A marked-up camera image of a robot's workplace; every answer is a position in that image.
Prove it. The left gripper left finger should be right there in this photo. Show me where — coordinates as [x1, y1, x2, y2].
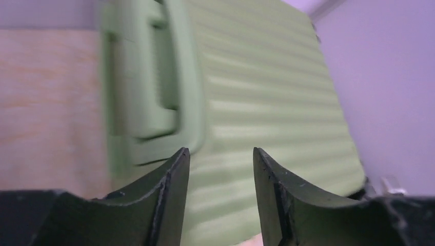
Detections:
[1, 148, 190, 245]

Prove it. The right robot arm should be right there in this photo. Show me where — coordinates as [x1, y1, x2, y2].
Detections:
[347, 176, 408, 200]

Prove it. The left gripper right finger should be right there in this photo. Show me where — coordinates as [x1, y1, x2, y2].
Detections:
[253, 148, 434, 245]

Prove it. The green suitcase blue lining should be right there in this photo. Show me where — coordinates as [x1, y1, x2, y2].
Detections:
[100, 1, 366, 245]

